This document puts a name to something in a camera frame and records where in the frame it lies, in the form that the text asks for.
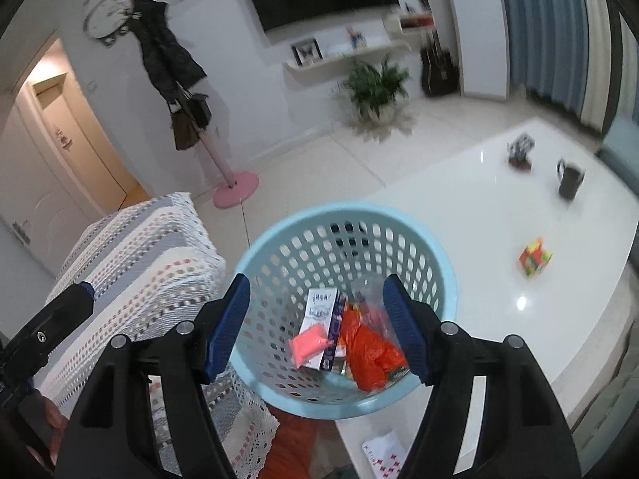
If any white strapped bag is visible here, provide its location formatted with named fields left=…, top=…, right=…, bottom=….
left=82, top=0, right=136, bottom=47

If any blue sofa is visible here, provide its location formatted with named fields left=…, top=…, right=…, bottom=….
left=596, top=120, right=639, bottom=186

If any cream inner door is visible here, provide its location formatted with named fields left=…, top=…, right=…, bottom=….
left=31, top=79, right=137, bottom=214

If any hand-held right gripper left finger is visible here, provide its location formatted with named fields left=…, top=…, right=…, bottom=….
left=54, top=273, right=252, bottom=479

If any brown handbag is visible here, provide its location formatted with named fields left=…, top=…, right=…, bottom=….
left=170, top=92, right=212, bottom=152

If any blue striped curtain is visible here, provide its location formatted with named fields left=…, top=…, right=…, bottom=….
left=492, top=0, right=639, bottom=137

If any pink packet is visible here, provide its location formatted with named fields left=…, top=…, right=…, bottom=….
left=288, top=323, right=333, bottom=368

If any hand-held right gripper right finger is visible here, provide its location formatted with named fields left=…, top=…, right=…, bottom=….
left=382, top=274, right=582, bottom=479

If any striped crochet sofa blanket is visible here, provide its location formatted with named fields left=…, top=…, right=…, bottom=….
left=37, top=192, right=281, bottom=479

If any light blue plastic basket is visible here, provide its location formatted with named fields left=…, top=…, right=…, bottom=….
left=230, top=203, right=458, bottom=420

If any white red-patterned paper packet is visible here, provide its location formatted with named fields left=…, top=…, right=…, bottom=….
left=361, top=431, right=416, bottom=479

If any green potted plant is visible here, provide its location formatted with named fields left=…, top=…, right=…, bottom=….
left=339, top=57, right=411, bottom=124

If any black guitar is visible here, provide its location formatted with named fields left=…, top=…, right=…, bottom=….
left=420, top=30, right=460, bottom=97

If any black picture frame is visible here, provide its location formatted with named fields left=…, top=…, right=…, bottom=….
left=290, top=37, right=325, bottom=67

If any white refrigerator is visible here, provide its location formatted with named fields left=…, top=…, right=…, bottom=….
left=439, top=0, right=510, bottom=101

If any person's left hand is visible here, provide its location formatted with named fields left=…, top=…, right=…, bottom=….
left=44, top=398, right=69, bottom=434

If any black mug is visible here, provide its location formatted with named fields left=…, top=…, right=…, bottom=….
left=556, top=158, right=586, bottom=201

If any pink coat rack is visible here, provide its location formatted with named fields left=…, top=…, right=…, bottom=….
left=120, top=0, right=261, bottom=208

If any clear plastic bag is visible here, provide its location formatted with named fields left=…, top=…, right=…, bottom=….
left=348, top=279, right=401, bottom=341

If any white door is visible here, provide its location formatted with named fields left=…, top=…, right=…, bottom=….
left=0, top=102, right=87, bottom=283

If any white red wall shelf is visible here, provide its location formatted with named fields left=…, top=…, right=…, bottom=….
left=384, top=7, right=435, bottom=36

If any white box with dark side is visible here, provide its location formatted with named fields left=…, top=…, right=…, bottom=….
left=299, top=288, right=349, bottom=371

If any long white wall shelf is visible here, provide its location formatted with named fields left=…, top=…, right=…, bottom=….
left=283, top=40, right=413, bottom=81

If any orange plastic bag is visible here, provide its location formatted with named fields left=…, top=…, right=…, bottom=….
left=338, top=303, right=408, bottom=393

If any black coat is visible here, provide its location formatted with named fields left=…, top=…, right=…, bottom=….
left=131, top=0, right=208, bottom=101

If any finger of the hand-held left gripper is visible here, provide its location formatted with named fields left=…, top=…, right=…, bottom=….
left=9, top=282, right=96, bottom=376

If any colourful puzzle cube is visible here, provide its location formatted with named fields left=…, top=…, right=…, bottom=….
left=518, top=238, right=554, bottom=278

